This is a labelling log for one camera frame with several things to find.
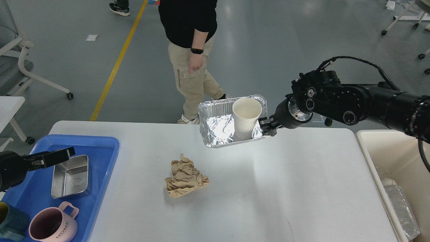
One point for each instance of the pink HOME mug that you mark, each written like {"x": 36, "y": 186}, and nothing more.
{"x": 55, "y": 224}

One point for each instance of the person in khaki trousers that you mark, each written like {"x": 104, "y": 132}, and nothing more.
{"x": 190, "y": 27}

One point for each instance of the white wheeled stand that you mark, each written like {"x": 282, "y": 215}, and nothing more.
{"x": 423, "y": 14}

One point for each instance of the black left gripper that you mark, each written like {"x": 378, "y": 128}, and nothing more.
{"x": 13, "y": 167}

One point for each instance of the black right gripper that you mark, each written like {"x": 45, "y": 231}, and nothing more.
{"x": 287, "y": 115}

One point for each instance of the stainless steel rectangular container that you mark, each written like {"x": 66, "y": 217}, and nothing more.
{"x": 72, "y": 178}

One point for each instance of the teal yellow cup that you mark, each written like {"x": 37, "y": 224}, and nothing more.
{"x": 13, "y": 223}

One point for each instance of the white paper cup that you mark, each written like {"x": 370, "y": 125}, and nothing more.
{"x": 246, "y": 112}

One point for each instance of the blue plastic tray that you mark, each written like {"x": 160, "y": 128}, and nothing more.
{"x": 34, "y": 193}

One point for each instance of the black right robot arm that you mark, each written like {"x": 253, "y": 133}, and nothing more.
{"x": 321, "y": 92}

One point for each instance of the brown paper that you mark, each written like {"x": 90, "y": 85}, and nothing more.
{"x": 185, "y": 178}

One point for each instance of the person with dark sneaker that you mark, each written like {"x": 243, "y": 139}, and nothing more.
{"x": 120, "y": 7}

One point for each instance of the beige plastic bin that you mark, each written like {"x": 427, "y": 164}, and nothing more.
{"x": 394, "y": 155}

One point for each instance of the clear floor plate right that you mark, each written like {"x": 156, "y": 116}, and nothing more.
{"x": 317, "y": 118}

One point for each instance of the aluminium foil tray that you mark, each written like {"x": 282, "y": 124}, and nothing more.
{"x": 217, "y": 125}

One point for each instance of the white side table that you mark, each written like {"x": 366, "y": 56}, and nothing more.
{"x": 9, "y": 105}

